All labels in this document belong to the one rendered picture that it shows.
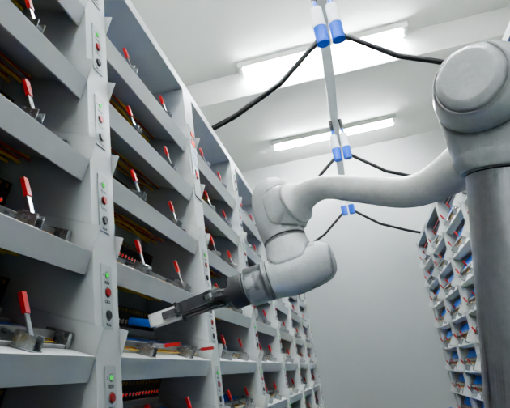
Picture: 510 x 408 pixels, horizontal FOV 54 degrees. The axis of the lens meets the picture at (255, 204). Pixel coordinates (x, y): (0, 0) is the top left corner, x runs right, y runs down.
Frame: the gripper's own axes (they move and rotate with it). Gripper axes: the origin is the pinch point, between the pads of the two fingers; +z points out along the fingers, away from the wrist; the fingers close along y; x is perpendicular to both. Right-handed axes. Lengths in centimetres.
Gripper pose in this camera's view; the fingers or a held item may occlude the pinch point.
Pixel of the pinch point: (165, 316)
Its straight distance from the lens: 120.9
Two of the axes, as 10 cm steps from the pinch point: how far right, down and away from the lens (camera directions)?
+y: -2.0, -3.0, -9.3
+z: -9.4, 3.4, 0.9
